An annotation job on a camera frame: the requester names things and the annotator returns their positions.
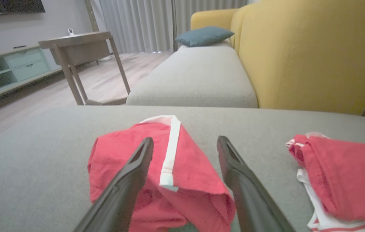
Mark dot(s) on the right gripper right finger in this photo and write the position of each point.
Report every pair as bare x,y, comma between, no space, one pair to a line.
250,199

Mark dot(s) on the teal throw pillow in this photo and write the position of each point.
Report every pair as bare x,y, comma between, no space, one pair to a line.
205,36

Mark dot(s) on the small white security camera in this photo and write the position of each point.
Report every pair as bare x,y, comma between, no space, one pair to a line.
71,31

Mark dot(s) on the wooden side table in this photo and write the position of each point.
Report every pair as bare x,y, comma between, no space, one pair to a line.
76,45

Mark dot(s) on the grey fabric sofa ottoman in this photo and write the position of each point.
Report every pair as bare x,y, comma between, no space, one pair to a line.
40,167

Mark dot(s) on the black remote control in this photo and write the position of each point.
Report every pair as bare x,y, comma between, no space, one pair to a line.
19,47

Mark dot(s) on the red white sports jersey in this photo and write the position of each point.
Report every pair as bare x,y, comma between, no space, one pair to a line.
347,180

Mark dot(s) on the black wall television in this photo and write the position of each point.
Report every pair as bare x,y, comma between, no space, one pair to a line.
8,6

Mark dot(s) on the yellow sofa back cushion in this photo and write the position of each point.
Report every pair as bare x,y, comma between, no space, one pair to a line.
298,58
211,18

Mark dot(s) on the brown wooden wall trim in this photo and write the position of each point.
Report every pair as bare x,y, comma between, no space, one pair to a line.
91,14

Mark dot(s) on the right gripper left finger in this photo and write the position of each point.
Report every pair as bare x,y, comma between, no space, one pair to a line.
124,193

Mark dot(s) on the red white-trimmed shorts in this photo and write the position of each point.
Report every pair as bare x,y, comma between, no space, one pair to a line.
195,180

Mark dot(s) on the pale green TV cabinet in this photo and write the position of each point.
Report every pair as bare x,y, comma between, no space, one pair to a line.
27,62

